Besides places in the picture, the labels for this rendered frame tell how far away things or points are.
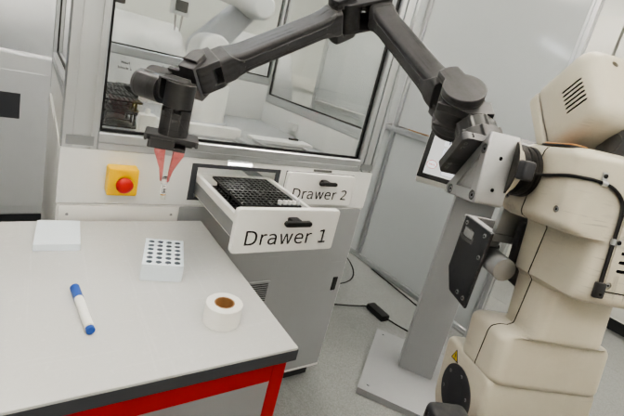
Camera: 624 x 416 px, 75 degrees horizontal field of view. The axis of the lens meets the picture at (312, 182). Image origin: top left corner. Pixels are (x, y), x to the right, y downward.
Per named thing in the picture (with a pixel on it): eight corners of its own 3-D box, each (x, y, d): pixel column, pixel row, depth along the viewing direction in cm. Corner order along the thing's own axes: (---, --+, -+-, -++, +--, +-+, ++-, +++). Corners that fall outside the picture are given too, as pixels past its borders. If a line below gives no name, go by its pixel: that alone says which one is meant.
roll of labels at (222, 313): (195, 315, 78) (199, 296, 77) (227, 306, 83) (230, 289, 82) (214, 336, 73) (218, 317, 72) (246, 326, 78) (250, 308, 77)
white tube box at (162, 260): (181, 282, 87) (184, 266, 86) (138, 279, 84) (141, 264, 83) (180, 254, 99) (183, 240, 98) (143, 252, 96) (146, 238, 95)
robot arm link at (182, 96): (185, 80, 75) (203, 83, 81) (156, 71, 77) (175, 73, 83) (178, 116, 77) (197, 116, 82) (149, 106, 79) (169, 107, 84)
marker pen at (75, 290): (96, 334, 67) (97, 326, 67) (84, 336, 66) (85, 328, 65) (79, 290, 77) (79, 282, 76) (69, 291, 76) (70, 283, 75)
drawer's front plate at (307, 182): (348, 205, 152) (357, 177, 149) (282, 203, 135) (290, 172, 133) (345, 203, 153) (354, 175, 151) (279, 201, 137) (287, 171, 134)
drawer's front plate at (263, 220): (331, 248, 109) (341, 211, 106) (229, 253, 92) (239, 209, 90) (327, 245, 110) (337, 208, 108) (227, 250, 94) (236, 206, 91)
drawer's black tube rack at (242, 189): (296, 227, 113) (301, 205, 111) (238, 227, 103) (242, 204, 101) (261, 198, 130) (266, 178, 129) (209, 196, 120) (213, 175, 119)
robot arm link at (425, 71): (387, -21, 96) (383, 19, 104) (333, -11, 94) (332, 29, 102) (498, 96, 70) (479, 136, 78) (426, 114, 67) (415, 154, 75)
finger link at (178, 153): (143, 172, 86) (150, 129, 83) (178, 177, 88) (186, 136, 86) (140, 182, 80) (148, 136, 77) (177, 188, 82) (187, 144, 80)
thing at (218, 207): (323, 240, 109) (329, 219, 108) (235, 244, 94) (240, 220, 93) (259, 188, 140) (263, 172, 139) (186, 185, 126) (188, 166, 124)
